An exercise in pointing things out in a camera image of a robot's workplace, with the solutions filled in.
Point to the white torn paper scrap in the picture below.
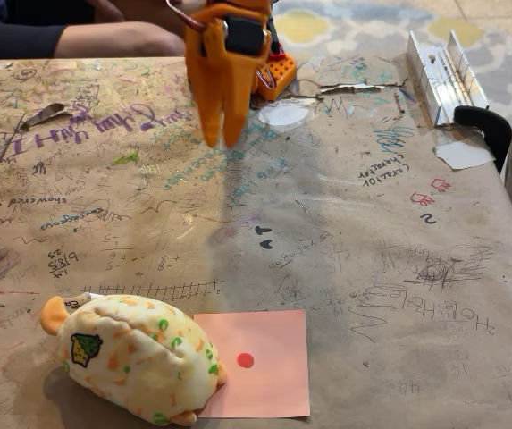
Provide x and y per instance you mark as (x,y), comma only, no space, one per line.
(461,155)

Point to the aluminium channel rail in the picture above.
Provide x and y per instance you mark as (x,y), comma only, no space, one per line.
(445,85)

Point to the person in navy clothes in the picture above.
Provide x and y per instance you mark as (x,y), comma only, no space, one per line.
(117,42)

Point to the grey yellow patterned rug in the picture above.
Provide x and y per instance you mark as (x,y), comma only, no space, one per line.
(371,27)

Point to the cream patterned plush toy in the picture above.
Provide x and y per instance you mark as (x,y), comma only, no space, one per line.
(135,357)

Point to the pink square sticky note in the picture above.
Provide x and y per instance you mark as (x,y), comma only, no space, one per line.
(278,348)

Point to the scribbled brown paper table cover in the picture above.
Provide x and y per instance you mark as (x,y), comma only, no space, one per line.
(371,268)

